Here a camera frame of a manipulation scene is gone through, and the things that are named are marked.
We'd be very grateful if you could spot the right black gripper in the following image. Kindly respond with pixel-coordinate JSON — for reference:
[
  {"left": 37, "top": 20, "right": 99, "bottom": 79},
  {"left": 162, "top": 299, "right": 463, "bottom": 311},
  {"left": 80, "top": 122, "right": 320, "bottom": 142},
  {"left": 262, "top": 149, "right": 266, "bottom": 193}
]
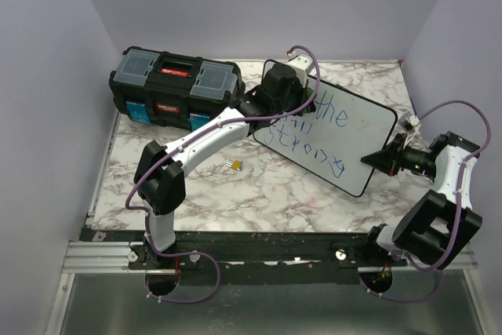
[{"left": 362, "top": 133, "right": 438, "bottom": 179}]

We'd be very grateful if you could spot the green black whiteboard eraser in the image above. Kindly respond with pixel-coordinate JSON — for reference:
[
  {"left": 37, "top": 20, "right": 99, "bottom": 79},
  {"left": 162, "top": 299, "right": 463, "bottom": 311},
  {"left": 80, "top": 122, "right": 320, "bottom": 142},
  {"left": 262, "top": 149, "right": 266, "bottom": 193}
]
[{"left": 304, "top": 88, "right": 316, "bottom": 114}]

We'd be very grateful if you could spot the white dry-erase whiteboard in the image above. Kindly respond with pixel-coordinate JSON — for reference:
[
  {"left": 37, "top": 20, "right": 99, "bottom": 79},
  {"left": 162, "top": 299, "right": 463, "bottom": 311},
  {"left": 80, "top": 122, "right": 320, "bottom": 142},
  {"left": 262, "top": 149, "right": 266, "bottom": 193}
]
[{"left": 253, "top": 72, "right": 398, "bottom": 197}]

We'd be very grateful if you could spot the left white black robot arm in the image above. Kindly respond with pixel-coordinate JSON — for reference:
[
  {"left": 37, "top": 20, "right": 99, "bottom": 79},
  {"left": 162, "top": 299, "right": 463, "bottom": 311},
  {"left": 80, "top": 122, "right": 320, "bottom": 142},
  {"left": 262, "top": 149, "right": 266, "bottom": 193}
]
[{"left": 131, "top": 56, "right": 320, "bottom": 268}]

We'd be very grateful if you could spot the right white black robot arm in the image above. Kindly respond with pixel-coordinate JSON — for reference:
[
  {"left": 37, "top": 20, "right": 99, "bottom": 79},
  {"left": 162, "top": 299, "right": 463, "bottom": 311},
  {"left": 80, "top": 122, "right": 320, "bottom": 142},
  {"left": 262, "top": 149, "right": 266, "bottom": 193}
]
[{"left": 361, "top": 132, "right": 482, "bottom": 270}]

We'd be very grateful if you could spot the yellow hex key set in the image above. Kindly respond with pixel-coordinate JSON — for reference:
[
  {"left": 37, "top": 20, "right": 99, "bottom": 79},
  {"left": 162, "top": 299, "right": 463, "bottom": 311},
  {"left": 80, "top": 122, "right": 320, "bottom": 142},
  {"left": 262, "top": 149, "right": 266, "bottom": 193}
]
[{"left": 224, "top": 160, "right": 244, "bottom": 171}]

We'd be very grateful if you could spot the black plastic toolbox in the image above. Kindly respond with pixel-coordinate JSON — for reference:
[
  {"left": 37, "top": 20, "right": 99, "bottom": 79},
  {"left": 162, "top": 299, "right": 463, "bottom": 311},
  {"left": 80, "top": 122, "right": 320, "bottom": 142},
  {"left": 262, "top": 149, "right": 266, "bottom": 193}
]
[{"left": 109, "top": 46, "right": 246, "bottom": 131}]

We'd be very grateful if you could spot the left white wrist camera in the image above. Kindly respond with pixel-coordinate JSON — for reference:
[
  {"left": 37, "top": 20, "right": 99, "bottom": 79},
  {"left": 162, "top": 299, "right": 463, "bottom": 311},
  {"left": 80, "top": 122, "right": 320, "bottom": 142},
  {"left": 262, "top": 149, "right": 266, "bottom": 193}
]
[{"left": 286, "top": 53, "right": 314, "bottom": 80}]

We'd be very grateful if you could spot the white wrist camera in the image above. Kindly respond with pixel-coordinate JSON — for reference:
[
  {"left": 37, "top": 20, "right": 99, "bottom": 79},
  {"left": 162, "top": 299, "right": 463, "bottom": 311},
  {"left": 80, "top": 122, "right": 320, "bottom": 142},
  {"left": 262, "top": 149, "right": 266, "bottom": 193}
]
[
  {"left": 286, "top": 53, "right": 314, "bottom": 80},
  {"left": 398, "top": 112, "right": 421, "bottom": 144}
]

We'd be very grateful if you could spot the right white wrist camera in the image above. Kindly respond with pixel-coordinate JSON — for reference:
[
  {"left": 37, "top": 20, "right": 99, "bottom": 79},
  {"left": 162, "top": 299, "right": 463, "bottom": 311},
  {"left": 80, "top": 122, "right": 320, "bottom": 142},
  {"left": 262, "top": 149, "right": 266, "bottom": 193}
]
[{"left": 398, "top": 112, "right": 421, "bottom": 144}]

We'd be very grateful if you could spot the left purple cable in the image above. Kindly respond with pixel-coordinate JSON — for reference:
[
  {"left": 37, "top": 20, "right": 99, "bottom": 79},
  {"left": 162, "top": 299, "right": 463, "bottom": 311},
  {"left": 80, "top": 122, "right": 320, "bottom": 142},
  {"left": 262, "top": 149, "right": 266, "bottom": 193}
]
[{"left": 125, "top": 45, "right": 322, "bottom": 304}]

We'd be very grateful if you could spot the purple cable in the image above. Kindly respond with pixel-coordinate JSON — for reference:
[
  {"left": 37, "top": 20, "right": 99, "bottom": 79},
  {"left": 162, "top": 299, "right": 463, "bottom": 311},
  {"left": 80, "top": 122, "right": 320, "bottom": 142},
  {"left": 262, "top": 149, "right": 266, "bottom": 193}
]
[
  {"left": 359, "top": 99, "right": 493, "bottom": 304},
  {"left": 125, "top": 45, "right": 322, "bottom": 304}
]

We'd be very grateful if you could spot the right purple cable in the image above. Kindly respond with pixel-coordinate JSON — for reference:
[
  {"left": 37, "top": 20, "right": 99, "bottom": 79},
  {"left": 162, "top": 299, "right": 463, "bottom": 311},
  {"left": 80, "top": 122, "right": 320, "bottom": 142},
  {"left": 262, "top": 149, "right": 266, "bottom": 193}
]
[{"left": 359, "top": 99, "right": 493, "bottom": 304}]

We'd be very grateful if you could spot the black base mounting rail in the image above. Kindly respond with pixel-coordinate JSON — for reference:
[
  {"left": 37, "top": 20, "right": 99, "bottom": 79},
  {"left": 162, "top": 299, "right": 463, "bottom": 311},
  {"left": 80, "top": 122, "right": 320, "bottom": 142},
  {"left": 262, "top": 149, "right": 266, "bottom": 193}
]
[{"left": 64, "top": 228, "right": 414, "bottom": 286}]

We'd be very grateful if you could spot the aluminium extrusion frame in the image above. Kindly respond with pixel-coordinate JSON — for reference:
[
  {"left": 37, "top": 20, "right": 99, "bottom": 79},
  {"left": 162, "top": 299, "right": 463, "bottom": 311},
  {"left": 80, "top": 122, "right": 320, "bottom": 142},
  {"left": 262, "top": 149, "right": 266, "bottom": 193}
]
[{"left": 48, "top": 118, "right": 486, "bottom": 334}]

